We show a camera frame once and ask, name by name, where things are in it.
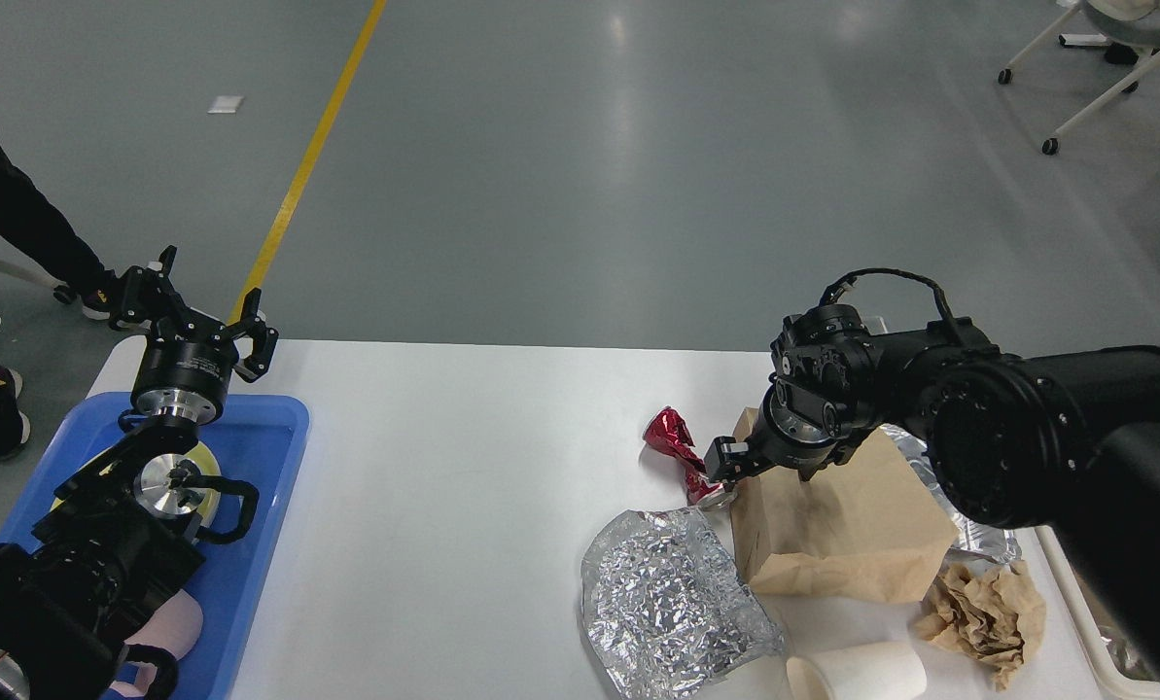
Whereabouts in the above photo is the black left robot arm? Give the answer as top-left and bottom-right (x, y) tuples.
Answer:
(0, 247), (280, 699)

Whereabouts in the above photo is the white paper cup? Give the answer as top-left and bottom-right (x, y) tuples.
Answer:
(785, 641), (928, 699)

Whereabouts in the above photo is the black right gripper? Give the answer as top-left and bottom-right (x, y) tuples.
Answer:
(703, 387), (867, 484)

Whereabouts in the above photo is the crumpled aluminium foil sheet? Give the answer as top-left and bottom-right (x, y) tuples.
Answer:
(580, 507), (786, 699)

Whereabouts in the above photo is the blue plastic tray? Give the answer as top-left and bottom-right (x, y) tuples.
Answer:
(0, 391), (312, 700)

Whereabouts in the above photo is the pink mug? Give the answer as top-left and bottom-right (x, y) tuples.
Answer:
(110, 590), (203, 699)

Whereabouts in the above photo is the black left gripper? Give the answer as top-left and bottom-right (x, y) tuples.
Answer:
(108, 245), (280, 426)

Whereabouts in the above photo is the yellow plate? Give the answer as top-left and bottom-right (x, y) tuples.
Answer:
(77, 430), (225, 548)

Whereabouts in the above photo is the crushed red can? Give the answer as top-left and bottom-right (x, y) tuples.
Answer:
(641, 406), (735, 512)

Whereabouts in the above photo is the crumpled brown paper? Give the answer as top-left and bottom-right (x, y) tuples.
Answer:
(913, 561), (1047, 692)

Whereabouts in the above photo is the beige plastic bin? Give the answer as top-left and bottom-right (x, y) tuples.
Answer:
(1034, 526), (1160, 699)

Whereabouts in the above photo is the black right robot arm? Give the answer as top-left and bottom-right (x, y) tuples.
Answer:
(704, 270), (1160, 681)

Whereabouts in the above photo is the person in black clothes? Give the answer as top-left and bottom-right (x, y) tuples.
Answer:
(0, 140), (123, 460)

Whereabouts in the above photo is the brown paper bag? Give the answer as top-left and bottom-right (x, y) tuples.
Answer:
(730, 430), (959, 604)

